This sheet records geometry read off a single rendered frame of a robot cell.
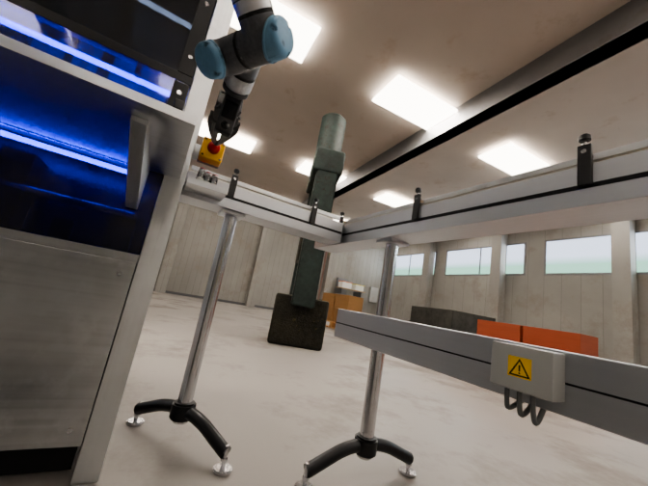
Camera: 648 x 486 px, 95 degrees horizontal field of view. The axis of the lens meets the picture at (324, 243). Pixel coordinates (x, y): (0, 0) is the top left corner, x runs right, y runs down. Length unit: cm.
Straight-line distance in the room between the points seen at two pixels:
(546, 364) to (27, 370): 117
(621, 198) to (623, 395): 35
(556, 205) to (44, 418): 132
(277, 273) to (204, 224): 319
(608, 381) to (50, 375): 123
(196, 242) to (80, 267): 1029
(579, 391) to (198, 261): 1092
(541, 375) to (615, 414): 11
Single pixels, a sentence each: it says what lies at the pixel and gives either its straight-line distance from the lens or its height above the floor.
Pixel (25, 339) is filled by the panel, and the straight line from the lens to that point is 107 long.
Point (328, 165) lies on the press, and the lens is 404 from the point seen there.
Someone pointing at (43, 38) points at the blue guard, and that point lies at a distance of 124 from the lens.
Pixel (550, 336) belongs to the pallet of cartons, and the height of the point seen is 65.
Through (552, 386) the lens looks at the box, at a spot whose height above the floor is 48.
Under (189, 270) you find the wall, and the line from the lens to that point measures 1121.
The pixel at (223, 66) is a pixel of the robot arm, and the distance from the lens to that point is 79.
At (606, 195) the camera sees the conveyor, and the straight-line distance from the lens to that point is 80.
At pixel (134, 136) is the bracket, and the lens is 79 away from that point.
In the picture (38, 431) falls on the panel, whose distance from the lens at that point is 112.
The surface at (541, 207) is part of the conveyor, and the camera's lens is 84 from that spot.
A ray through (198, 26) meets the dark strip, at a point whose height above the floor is 140.
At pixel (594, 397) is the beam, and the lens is 78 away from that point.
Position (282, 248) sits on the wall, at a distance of 1183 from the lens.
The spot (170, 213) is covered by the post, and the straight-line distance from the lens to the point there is 104.
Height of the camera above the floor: 56
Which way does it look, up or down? 11 degrees up
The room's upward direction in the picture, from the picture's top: 10 degrees clockwise
